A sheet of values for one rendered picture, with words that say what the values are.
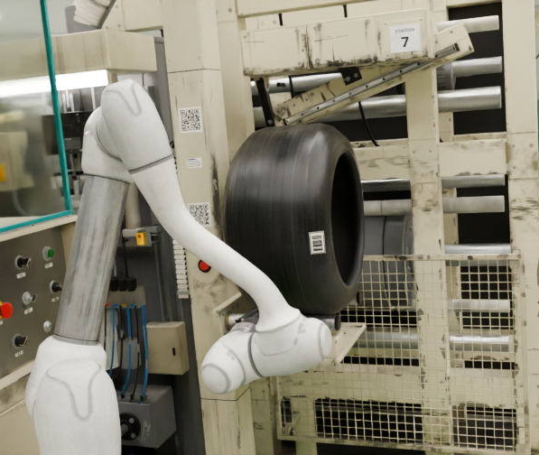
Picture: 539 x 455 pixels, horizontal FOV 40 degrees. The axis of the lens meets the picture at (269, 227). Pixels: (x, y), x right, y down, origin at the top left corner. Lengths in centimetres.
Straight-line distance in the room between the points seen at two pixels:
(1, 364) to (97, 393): 56
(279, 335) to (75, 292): 47
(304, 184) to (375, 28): 62
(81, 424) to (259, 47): 141
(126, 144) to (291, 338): 52
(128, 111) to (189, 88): 74
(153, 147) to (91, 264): 31
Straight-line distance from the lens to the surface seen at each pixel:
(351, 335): 236
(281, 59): 244
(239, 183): 204
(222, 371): 160
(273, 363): 159
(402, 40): 235
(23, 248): 208
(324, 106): 253
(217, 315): 221
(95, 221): 169
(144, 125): 155
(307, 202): 197
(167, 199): 157
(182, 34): 229
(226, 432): 247
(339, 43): 239
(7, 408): 200
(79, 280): 169
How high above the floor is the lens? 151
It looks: 9 degrees down
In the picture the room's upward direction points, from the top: 5 degrees counter-clockwise
